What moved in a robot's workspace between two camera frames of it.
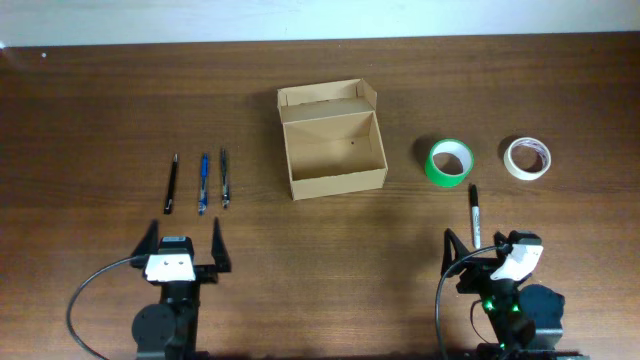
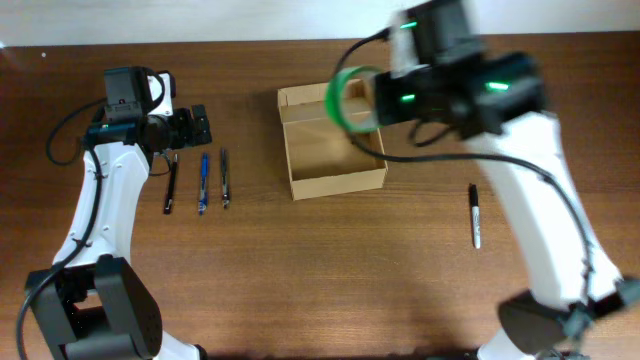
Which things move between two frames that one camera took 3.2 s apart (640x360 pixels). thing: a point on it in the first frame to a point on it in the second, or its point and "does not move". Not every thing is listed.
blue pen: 203,200 does not move
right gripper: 476,278 to 382,98
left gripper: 205,271 to 186,126
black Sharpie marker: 476,219 does not move
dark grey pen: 225,186 does not move
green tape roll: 448,162 to 332,97
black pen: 169,194 does not move
